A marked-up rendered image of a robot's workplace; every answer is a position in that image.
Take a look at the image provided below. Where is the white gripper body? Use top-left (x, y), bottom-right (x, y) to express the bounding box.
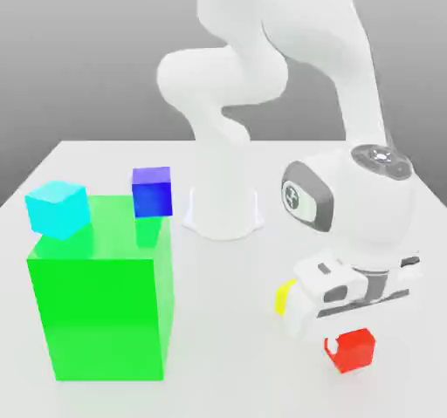
top-left (278, 273), bottom-right (424, 343)

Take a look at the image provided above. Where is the small red cube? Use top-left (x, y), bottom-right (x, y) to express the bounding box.
top-left (323, 327), bottom-right (377, 374)

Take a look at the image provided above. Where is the small yellow cube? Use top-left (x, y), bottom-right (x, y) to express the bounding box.
top-left (274, 278), bottom-right (298, 317)

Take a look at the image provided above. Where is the small blue cube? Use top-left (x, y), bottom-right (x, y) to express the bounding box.
top-left (131, 166), bottom-right (175, 219)

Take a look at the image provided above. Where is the small cyan cube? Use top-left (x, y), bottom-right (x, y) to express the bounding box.
top-left (24, 179), bottom-right (93, 242)

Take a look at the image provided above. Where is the large green box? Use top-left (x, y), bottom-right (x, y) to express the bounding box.
top-left (26, 194), bottom-right (176, 382)

